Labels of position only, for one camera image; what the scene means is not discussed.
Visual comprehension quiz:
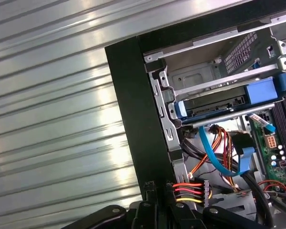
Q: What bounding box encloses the black and grey PC case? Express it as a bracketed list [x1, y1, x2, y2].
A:
[104, 0, 286, 229]

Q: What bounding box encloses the coloured disk power wire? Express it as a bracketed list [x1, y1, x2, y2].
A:
[172, 180, 213, 208]

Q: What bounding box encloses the hard disk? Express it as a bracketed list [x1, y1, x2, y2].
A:
[173, 73, 286, 120]

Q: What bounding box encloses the grey metal disk bay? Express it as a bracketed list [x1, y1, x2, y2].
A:
[143, 26, 286, 129]

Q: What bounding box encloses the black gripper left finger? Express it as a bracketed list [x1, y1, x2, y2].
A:
[61, 180, 160, 229]

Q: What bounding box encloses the blue data wire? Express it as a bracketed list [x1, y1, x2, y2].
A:
[199, 125, 255, 177]

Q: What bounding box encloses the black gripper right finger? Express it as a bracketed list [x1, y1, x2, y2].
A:
[165, 181, 269, 229]

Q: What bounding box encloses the orange red wire bundle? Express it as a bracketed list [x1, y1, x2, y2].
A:
[188, 125, 243, 189]

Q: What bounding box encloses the light blue wire with connector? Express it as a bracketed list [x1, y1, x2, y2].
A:
[249, 113, 276, 134]

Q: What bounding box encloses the green motherboard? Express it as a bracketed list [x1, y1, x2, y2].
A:
[249, 39, 286, 191]

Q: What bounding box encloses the black cable bundle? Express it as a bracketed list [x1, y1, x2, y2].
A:
[242, 167, 281, 229]

